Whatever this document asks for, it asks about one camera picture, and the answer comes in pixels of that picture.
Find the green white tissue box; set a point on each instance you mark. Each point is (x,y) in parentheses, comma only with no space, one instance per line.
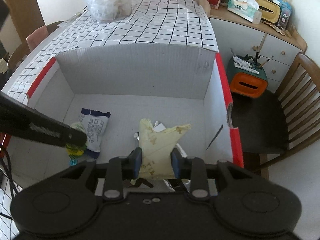
(240,10)

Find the green candy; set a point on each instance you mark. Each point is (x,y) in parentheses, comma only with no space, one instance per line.
(75,151)

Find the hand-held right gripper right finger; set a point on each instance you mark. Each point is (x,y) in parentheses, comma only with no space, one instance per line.
(175,162)

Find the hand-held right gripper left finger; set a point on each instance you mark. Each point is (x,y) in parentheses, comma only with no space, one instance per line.
(137,160)

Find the cream yellow snack packet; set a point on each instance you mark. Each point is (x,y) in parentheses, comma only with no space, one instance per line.
(157,145)

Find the clear plastic bag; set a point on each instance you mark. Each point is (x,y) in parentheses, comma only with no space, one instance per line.
(107,2)

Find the teal candy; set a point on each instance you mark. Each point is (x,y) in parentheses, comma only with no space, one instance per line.
(72,163)

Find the brown wooden door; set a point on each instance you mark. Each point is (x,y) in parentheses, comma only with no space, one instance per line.
(22,5)

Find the orange green desk organizer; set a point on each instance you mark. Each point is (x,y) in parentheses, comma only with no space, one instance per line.
(250,82)

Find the yellow tissue holder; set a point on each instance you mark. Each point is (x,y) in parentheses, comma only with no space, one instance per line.
(268,13)

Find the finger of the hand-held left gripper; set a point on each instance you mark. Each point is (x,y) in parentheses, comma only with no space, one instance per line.
(50,127)

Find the blue dotted tin box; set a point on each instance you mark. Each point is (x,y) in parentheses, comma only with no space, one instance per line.
(285,15)

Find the brown wooden chair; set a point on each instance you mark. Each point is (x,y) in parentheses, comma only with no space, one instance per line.
(55,26)
(18,53)
(302,92)

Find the red cardboard box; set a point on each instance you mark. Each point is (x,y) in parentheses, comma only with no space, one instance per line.
(140,75)

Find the wooden desktop organizer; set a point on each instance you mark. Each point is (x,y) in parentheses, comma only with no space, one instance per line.
(203,2)

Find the blue white snack packet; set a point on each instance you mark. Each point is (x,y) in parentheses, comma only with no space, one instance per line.
(96,127)

